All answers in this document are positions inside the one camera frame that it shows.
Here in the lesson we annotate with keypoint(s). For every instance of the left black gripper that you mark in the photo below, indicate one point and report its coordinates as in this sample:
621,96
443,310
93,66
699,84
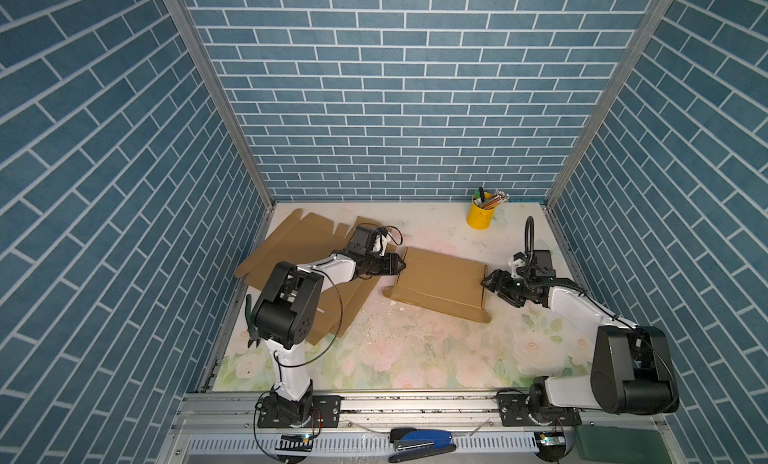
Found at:
389,265

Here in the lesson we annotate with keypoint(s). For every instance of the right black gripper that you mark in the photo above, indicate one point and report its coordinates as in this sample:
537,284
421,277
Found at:
499,282

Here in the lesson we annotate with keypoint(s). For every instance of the green box at front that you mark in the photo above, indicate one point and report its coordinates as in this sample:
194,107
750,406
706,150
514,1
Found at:
620,445

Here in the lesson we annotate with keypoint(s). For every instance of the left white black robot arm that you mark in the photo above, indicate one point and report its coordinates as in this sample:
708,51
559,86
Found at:
284,312

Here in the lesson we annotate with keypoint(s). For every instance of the aluminium front rail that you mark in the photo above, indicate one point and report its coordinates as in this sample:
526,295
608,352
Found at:
221,428

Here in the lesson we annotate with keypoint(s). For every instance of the cardboard box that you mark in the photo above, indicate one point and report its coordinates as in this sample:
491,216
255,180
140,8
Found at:
442,283

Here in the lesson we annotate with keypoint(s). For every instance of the blue black stapler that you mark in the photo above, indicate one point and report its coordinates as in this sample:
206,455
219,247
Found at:
412,443

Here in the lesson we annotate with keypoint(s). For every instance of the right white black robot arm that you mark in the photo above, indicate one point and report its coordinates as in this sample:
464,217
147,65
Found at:
631,370

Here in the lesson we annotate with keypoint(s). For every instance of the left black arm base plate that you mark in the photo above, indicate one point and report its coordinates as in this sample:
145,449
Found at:
275,412

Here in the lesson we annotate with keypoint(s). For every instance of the pens in cup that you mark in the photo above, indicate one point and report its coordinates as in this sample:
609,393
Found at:
487,201

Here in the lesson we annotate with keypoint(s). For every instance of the green handled pliers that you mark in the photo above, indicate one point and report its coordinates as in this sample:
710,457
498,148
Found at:
250,319

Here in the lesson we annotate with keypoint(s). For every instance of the cardboard sheet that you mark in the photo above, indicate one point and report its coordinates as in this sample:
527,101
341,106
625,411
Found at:
303,238

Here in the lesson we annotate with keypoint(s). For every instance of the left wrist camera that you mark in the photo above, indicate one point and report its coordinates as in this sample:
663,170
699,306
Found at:
380,240

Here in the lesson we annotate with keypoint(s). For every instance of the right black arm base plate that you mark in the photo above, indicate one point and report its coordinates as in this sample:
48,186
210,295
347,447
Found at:
518,409

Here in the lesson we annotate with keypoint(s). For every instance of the yellow pen cup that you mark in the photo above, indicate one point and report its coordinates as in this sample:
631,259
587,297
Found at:
478,217

